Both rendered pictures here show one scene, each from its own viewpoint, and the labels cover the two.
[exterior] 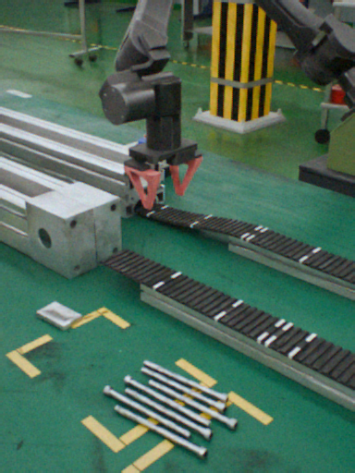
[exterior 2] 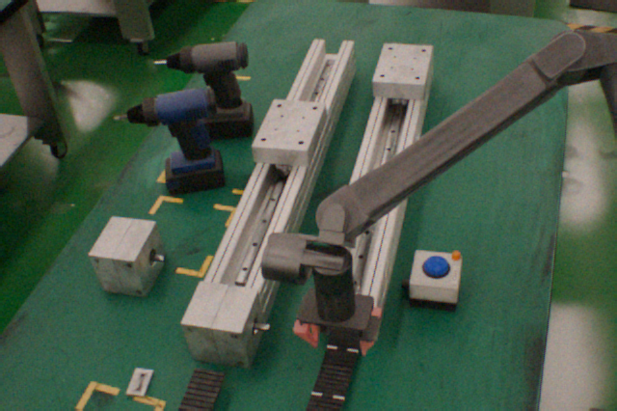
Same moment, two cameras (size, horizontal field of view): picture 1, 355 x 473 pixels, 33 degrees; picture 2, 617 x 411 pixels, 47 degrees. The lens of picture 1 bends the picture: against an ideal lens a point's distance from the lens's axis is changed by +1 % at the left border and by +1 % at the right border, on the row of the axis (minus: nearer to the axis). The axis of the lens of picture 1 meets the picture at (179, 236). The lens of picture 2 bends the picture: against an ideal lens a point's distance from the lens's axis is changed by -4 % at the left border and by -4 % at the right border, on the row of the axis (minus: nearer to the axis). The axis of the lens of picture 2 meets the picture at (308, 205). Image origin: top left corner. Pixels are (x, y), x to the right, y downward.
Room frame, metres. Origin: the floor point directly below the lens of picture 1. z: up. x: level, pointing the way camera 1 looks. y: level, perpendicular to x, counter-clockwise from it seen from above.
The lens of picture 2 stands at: (0.61, -0.60, 1.74)
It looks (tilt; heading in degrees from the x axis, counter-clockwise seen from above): 42 degrees down; 66
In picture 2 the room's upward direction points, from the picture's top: 6 degrees counter-clockwise
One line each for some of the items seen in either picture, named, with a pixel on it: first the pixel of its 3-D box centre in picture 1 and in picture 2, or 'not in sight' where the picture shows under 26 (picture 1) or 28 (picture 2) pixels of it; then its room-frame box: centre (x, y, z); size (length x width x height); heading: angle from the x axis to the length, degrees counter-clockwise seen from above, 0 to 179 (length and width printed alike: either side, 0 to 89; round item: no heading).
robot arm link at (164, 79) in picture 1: (160, 96); (329, 270); (0.91, 0.03, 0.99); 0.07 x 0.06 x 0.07; 134
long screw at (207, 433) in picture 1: (166, 412); not in sight; (0.45, 0.01, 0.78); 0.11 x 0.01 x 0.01; 53
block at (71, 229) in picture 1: (81, 225); (231, 325); (0.78, 0.14, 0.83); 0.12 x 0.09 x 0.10; 138
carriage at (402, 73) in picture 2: not in sight; (403, 75); (1.38, 0.55, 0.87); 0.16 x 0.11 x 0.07; 48
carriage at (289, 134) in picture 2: not in sight; (291, 137); (1.07, 0.49, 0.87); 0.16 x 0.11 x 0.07; 48
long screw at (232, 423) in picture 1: (190, 403); not in sight; (0.46, -0.01, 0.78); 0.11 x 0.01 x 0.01; 54
